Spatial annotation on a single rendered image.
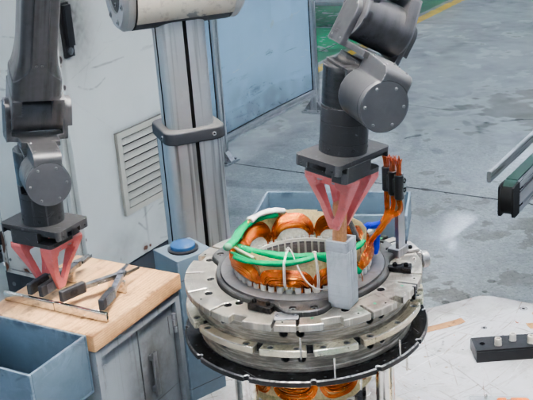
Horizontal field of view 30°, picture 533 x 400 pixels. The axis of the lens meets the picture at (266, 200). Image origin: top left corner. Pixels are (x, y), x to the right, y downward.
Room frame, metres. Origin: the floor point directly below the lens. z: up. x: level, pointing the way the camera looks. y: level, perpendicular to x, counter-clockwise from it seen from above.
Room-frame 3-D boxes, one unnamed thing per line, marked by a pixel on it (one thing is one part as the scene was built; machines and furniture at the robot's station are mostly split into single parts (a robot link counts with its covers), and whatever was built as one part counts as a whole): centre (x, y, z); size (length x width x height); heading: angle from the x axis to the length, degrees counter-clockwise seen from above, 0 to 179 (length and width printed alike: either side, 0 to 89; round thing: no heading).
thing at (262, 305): (1.11, 0.02, 1.10); 0.03 x 0.01 x 0.01; 57
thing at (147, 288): (1.26, 0.26, 1.05); 0.20 x 0.19 x 0.02; 149
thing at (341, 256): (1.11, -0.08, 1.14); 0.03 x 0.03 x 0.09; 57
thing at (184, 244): (1.46, 0.14, 1.04); 0.04 x 0.04 x 0.01
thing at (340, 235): (1.11, -0.09, 1.20); 0.02 x 0.02 x 0.06
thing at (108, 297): (1.19, 0.22, 1.09); 0.04 x 0.01 x 0.02; 164
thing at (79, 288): (1.22, 0.27, 1.09); 0.04 x 0.01 x 0.02; 134
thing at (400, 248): (1.25, -0.18, 1.15); 0.03 x 0.02 x 0.12; 139
